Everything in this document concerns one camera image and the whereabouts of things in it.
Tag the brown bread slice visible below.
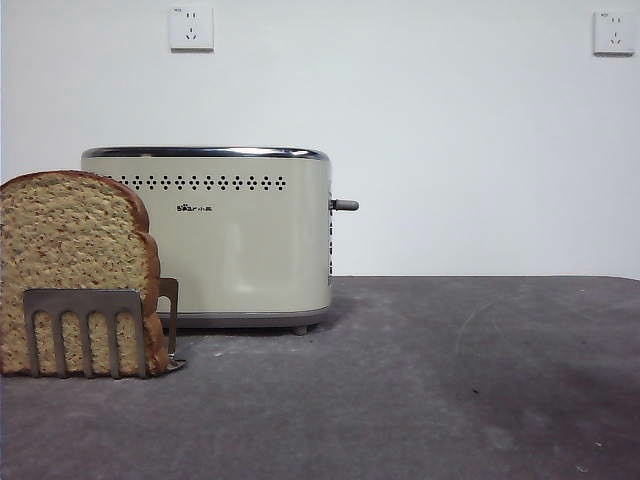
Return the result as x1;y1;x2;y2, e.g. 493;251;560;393
0;169;170;379

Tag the cream two-slot toaster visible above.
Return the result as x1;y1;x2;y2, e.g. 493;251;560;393
80;145;333;336

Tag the white wall socket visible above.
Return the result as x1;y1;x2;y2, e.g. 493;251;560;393
592;10;636;57
167;4;215;54

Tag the steel toast rack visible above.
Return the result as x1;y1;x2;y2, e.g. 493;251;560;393
22;277;187;380

